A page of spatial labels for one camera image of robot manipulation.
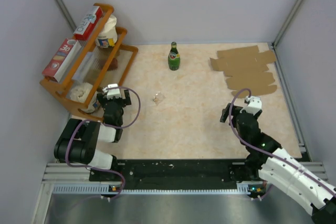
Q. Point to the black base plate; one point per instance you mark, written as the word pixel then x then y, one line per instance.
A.
pixel 188 174

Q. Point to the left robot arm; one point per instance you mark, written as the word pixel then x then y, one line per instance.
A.
pixel 78 141

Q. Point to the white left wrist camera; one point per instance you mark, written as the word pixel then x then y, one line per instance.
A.
pixel 112 91

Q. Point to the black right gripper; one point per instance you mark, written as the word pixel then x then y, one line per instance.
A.
pixel 235 110

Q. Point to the red white box upper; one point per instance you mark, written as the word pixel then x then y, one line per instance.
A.
pixel 88 23

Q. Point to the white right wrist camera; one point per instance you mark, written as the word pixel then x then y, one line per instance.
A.
pixel 253 105

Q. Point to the grey cable duct rail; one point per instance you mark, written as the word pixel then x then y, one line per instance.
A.
pixel 83 180

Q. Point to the brown cardboard box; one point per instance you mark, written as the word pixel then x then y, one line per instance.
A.
pixel 246 67

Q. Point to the green glass bottle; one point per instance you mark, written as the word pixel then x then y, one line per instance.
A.
pixel 174 57

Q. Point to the clear plastic wrapper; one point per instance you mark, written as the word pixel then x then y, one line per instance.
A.
pixel 158 98

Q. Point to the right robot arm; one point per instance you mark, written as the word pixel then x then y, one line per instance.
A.
pixel 269 161

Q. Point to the red white box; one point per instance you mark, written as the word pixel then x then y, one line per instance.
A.
pixel 88 23
pixel 62 59

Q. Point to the orange wooden rack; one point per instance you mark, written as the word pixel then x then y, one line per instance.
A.
pixel 94 65

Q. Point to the red white box lower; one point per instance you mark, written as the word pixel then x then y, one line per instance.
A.
pixel 62 59

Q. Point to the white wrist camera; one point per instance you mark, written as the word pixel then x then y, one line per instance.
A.
pixel 112 91
pixel 253 105

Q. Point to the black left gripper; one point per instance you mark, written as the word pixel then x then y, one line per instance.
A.
pixel 125 101

